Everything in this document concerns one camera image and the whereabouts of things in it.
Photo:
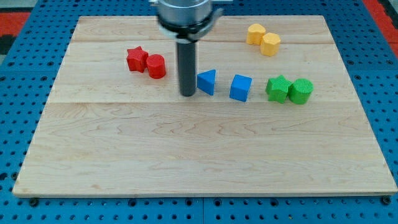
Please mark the blue triangle block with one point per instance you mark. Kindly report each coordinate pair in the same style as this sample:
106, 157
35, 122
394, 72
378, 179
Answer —
206, 81

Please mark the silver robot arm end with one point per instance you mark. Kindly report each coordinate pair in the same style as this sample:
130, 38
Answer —
186, 21

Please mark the wooden board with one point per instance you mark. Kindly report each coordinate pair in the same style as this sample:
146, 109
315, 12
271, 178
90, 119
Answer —
106, 131

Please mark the blue cube block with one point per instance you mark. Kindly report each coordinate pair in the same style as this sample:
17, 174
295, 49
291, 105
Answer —
240, 87

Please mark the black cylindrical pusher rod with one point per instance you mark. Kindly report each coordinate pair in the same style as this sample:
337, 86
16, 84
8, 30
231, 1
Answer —
186, 65

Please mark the red cylinder block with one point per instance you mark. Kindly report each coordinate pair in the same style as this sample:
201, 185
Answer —
156, 66

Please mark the red star block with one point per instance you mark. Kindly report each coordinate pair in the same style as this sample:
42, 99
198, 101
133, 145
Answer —
136, 59

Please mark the green star block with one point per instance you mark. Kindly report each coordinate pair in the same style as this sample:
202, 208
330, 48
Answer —
278, 88

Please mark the yellow hexagon block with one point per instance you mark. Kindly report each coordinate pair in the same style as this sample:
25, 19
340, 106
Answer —
270, 44

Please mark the yellow heart block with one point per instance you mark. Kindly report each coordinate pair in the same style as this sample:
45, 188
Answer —
255, 32

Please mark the green cylinder block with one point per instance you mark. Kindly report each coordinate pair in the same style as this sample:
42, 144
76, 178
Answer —
300, 91

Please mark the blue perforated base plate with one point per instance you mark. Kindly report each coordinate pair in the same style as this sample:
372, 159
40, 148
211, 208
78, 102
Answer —
30, 67

